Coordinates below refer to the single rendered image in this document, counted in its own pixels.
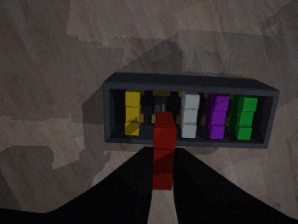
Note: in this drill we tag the red rectangular block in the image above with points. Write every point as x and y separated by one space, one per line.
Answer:
164 143

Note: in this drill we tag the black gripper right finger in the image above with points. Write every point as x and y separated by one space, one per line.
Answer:
203 196

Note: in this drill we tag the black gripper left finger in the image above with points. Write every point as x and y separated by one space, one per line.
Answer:
123 197

